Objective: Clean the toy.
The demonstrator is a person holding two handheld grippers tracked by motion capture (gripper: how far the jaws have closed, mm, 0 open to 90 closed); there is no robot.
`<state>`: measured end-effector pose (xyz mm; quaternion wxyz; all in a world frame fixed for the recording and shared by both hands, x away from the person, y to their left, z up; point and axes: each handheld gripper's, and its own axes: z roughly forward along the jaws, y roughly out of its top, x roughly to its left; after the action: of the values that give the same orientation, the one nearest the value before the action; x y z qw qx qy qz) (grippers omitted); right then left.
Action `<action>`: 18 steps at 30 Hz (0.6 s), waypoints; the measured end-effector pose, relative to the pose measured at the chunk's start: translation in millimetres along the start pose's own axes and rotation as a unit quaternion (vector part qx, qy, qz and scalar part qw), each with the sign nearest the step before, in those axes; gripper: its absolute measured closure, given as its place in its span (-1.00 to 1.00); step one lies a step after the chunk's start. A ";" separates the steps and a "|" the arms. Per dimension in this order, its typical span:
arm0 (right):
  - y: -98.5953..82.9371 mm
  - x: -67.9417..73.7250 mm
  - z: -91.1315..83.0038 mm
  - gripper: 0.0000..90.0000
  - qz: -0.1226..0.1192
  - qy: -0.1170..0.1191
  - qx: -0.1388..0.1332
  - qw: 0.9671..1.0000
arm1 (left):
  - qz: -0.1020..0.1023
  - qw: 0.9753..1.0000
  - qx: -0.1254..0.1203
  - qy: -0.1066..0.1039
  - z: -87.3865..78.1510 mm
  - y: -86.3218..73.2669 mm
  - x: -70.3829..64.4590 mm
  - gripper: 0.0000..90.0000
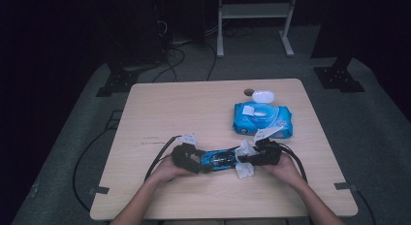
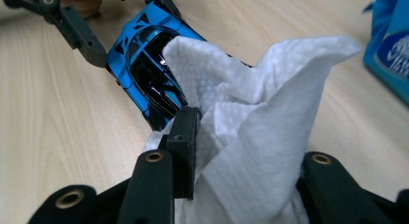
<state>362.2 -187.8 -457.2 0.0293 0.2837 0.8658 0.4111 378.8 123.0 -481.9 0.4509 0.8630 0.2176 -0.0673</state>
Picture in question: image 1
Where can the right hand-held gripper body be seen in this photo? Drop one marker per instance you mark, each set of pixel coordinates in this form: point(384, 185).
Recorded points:
point(268, 155)

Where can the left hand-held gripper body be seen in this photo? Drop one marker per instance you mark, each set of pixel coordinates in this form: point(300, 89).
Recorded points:
point(182, 155)

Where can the white wet wipe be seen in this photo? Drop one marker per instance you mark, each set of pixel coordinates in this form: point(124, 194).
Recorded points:
point(244, 170)

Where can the blue wet wipes pack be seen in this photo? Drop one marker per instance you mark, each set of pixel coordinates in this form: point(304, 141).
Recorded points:
point(261, 120)

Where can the person's left hand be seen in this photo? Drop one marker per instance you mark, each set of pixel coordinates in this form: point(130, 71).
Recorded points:
point(169, 171)

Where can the person's right hand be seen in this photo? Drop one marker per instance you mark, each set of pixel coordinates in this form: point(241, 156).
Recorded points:
point(284, 171)

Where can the round brown table grommet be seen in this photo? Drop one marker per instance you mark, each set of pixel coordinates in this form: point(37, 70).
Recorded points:
point(248, 92)

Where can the grey tape strip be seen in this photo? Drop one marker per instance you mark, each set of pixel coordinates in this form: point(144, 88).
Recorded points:
point(99, 190)
point(344, 186)

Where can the black stand base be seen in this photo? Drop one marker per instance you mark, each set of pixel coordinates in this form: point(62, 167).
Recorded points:
point(339, 78)
point(118, 82)

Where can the white metal stand frame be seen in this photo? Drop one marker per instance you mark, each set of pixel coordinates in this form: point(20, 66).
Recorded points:
point(255, 11)

